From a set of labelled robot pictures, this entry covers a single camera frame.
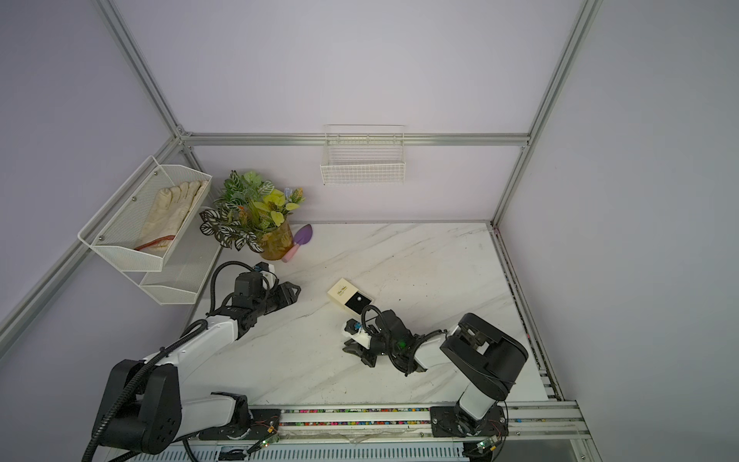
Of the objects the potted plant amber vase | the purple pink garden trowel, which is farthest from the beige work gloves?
the purple pink garden trowel

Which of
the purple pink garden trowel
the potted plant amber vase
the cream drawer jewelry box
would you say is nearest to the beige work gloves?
the potted plant amber vase

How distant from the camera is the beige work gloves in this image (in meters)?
0.73

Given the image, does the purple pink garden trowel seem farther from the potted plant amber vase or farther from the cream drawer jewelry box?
the cream drawer jewelry box

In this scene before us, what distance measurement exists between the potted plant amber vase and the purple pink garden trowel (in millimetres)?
101

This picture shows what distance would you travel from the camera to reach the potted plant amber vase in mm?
899

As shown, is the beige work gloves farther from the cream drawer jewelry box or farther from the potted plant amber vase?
the cream drawer jewelry box

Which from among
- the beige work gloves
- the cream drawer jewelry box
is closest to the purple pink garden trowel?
the cream drawer jewelry box

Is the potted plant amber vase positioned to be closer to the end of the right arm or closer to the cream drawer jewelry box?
the cream drawer jewelry box

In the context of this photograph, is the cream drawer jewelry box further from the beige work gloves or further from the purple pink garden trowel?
the beige work gloves

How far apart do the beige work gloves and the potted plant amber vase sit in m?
0.09

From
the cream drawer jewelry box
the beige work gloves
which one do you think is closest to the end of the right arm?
the cream drawer jewelry box

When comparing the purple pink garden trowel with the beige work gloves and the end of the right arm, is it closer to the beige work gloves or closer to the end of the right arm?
the beige work gloves

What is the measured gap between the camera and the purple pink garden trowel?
1.10 m

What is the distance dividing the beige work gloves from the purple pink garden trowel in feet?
1.23
